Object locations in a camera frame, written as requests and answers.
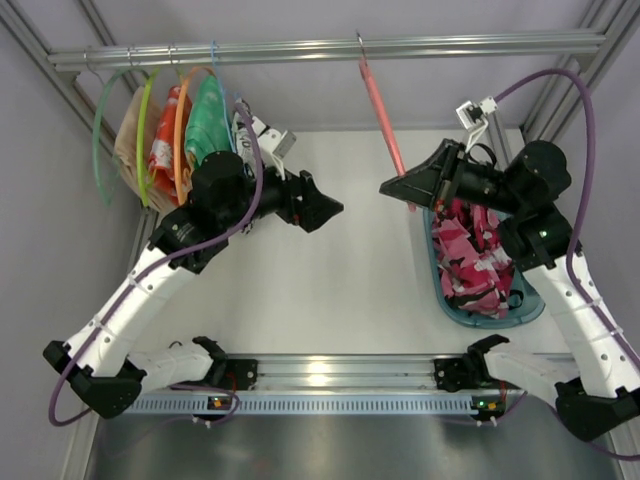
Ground pink camouflage trousers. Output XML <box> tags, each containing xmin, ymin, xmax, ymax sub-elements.
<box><xmin>431</xmin><ymin>199</ymin><xmax>515</xmax><ymax>319</ymax></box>

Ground pink plastic hanger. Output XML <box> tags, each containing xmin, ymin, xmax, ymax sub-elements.
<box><xmin>355</xmin><ymin>30</ymin><xmax>418</xmax><ymax>215</ymax></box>

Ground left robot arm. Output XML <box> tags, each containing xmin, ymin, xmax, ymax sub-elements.
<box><xmin>43</xmin><ymin>151</ymin><xmax>344</xmax><ymax>419</ymax></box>

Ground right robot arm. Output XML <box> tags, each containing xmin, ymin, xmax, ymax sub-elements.
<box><xmin>379</xmin><ymin>139</ymin><xmax>639</xmax><ymax>442</ymax></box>

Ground orange plastic hanger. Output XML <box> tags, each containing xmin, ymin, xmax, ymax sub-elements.
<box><xmin>173</xmin><ymin>66</ymin><xmax>215</xmax><ymax>206</ymax></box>

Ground blue plastic hanger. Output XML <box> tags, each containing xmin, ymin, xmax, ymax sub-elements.
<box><xmin>210</xmin><ymin>40</ymin><xmax>238</xmax><ymax>154</ymax></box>

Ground lime plastic hanger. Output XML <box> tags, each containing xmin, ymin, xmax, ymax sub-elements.
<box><xmin>137</xmin><ymin>67</ymin><xmax>162</xmax><ymax>207</ymax></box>

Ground green plastic hanger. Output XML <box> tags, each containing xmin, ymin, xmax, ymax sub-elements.
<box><xmin>93</xmin><ymin>68</ymin><xmax>124</xmax><ymax>208</ymax></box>

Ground black white patterned garment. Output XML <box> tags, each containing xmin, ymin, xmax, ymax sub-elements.
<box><xmin>232</xmin><ymin>111</ymin><xmax>255</xmax><ymax>172</ymax></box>

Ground green patterned garment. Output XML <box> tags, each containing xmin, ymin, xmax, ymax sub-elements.
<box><xmin>184</xmin><ymin>75</ymin><xmax>232</xmax><ymax>168</ymax></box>

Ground orange patterned garment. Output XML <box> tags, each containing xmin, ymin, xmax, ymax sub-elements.
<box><xmin>148</xmin><ymin>85</ymin><xmax>181</xmax><ymax>206</ymax></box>

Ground teal plastic bin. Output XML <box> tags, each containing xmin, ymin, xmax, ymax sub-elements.
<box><xmin>423</xmin><ymin>210</ymin><xmax>544</xmax><ymax>330</ymax></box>

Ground beige garment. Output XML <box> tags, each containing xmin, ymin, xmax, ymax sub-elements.
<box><xmin>115</xmin><ymin>87</ymin><xmax>173</xmax><ymax>215</ymax></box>

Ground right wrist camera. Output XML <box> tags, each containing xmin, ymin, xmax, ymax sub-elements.
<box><xmin>455</xmin><ymin>96</ymin><xmax>498</xmax><ymax>152</ymax></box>

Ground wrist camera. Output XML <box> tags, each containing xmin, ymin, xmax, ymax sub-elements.
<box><xmin>252</xmin><ymin>116</ymin><xmax>297</xmax><ymax>179</ymax></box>
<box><xmin>455</xmin><ymin>96</ymin><xmax>498</xmax><ymax>152</ymax></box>

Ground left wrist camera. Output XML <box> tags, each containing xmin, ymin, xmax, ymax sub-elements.
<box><xmin>252</xmin><ymin>116</ymin><xmax>297</xmax><ymax>179</ymax></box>

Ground aluminium hanging rail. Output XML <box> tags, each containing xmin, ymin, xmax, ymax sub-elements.
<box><xmin>47</xmin><ymin>29</ymin><xmax>605</xmax><ymax>72</ymax></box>

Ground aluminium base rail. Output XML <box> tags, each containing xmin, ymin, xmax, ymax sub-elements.
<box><xmin>129</xmin><ymin>352</ymin><xmax>576</xmax><ymax>396</ymax></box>

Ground grey slotted cable duct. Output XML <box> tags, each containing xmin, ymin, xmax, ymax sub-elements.
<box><xmin>125</xmin><ymin>393</ymin><xmax>478</xmax><ymax>415</ymax></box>

